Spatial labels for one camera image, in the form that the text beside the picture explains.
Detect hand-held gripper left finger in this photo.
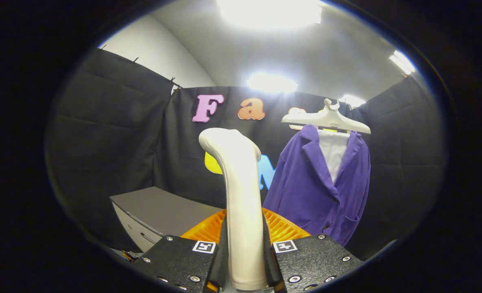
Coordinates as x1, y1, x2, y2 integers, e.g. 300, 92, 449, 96
133, 209, 228, 293

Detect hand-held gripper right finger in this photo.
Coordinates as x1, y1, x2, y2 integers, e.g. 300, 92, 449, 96
262, 208, 364, 293

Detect purple corduroy jacket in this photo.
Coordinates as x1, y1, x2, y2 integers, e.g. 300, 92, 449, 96
262, 124, 371, 247

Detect white garment steamer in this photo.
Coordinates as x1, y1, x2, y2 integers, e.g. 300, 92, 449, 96
198, 128, 268, 291

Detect white shirt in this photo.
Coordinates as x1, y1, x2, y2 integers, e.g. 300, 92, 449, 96
317, 129, 351, 184

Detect white plastic clothes hanger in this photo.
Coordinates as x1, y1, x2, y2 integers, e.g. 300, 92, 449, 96
281, 98, 371, 135

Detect grey cabinet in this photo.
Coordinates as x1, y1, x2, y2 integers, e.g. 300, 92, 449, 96
110, 186, 223, 253

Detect black backdrop cloth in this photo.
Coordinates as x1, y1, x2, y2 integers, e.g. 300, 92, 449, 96
46, 49, 445, 261

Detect ceiling light panel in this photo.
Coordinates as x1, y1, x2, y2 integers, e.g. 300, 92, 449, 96
247, 73, 298, 94
216, 0, 323, 29
338, 94, 366, 108
389, 51, 415, 75

